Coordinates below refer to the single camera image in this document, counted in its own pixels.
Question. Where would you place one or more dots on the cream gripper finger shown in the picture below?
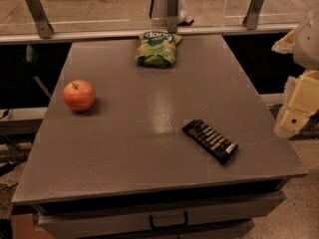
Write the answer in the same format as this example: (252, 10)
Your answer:
(300, 103)
(286, 44)

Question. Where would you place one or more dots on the black rxbar chocolate bar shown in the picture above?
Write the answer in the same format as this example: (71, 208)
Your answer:
(211, 140)

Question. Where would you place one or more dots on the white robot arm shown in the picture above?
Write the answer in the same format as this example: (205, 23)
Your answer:
(306, 42)

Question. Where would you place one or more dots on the red apple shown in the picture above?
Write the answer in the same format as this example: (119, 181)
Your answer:
(79, 95)

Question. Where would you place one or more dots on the green chip bag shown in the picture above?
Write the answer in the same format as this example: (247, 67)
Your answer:
(157, 49)

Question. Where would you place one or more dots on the right metal bracket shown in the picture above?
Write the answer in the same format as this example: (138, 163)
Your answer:
(251, 19)

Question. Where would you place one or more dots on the metal bracket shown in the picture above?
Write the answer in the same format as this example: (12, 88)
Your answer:
(172, 6)
(38, 14)
(251, 19)

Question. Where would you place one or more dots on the middle metal bracket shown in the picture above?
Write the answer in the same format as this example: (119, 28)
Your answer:
(172, 6)

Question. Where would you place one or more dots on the grey drawer with black handle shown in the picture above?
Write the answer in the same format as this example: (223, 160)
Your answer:
(227, 217)

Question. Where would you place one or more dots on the left metal bracket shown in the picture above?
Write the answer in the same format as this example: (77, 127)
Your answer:
(38, 14)

